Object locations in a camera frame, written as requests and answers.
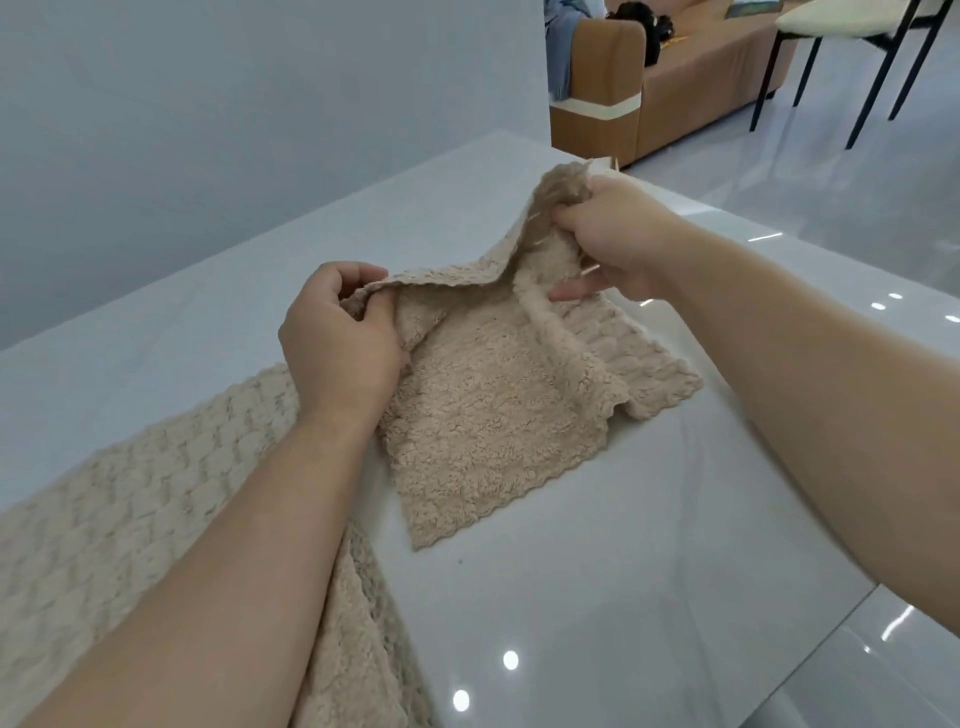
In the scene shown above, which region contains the person's left hand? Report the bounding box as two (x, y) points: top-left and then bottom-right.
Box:
(277, 260), (410, 433)

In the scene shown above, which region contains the person's right hand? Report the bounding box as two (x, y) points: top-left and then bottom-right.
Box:
(548, 173), (699, 303)

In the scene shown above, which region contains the beige waffle towel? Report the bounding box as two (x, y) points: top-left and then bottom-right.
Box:
(337, 159), (705, 553)

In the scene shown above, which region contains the stack of cloths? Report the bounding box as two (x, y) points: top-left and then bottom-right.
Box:
(0, 362), (436, 728)

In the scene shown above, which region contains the person's right forearm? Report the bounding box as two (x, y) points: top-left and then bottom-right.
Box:
(652, 217), (960, 646)

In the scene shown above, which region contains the person's left forearm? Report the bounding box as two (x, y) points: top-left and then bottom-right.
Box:
(22, 408), (391, 728)

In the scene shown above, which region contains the brown sofa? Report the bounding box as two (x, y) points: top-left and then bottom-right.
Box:
(549, 0), (808, 170)

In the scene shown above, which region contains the white marble table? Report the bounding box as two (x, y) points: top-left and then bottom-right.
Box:
(0, 128), (880, 728)

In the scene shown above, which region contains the blue grey clothing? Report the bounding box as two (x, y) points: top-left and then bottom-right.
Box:
(545, 0), (594, 103)

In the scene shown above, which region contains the black bag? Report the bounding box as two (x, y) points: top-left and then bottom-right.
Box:
(605, 1), (676, 67)

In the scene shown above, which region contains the cream chair with black legs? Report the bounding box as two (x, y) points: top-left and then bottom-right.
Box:
(749, 0), (954, 151)

